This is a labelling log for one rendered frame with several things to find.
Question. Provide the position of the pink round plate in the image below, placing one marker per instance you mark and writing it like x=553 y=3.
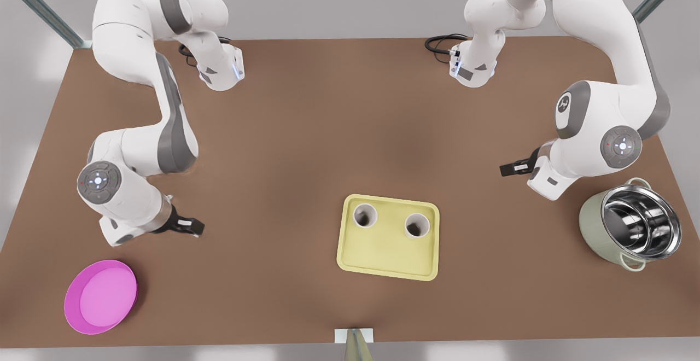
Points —
x=101 y=298

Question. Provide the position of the yellow rectangular tray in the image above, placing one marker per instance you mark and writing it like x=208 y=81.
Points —
x=391 y=254

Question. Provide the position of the white IKEA cup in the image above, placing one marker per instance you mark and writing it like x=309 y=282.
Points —
x=417 y=226
x=365 y=216

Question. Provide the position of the green steel pot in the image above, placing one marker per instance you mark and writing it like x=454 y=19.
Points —
x=599 y=230

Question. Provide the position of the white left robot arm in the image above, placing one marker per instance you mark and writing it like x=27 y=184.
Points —
x=596 y=109

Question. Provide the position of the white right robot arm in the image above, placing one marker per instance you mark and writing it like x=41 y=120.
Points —
x=136 y=147

